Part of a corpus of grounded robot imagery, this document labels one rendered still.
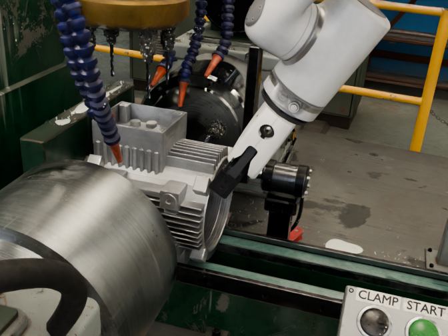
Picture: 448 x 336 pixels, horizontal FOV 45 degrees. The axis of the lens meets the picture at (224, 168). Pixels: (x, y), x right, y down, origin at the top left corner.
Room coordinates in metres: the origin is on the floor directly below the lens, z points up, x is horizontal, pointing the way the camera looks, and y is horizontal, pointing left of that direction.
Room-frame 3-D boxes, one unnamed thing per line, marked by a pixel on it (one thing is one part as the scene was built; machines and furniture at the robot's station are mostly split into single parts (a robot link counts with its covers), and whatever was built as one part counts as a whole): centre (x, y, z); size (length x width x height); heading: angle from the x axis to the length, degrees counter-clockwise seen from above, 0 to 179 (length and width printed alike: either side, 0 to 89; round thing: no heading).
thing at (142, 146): (0.81, 0.14, 1.11); 0.12 x 0.11 x 0.07; 74
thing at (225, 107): (1.13, 0.03, 1.04); 0.41 x 0.25 x 0.25; 166
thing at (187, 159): (0.80, 0.10, 1.02); 0.20 x 0.19 x 0.19; 74
